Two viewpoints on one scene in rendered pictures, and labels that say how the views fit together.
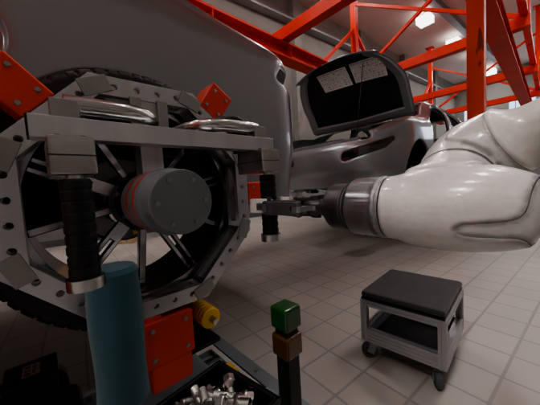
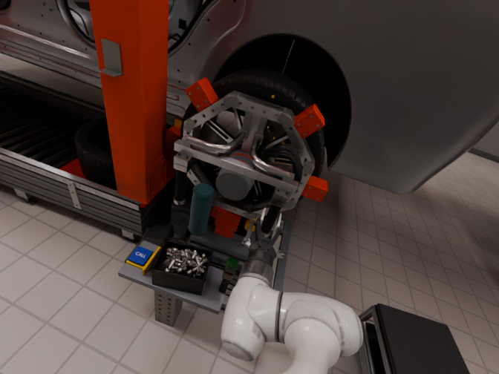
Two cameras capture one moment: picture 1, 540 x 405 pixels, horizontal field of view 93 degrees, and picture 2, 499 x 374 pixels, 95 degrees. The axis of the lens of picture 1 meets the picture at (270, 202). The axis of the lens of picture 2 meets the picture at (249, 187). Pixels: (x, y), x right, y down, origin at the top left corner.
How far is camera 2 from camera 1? 0.62 m
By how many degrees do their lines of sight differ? 53
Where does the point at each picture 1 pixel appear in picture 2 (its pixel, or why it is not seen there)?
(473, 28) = not seen: outside the picture
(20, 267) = not seen: hidden behind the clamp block
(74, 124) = (187, 150)
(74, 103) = (188, 142)
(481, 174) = (234, 319)
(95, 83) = (230, 102)
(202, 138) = (242, 171)
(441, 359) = not seen: outside the picture
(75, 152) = (180, 164)
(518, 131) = (292, 341)
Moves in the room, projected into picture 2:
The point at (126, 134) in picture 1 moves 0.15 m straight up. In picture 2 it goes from (205, 158) to (212, 114)
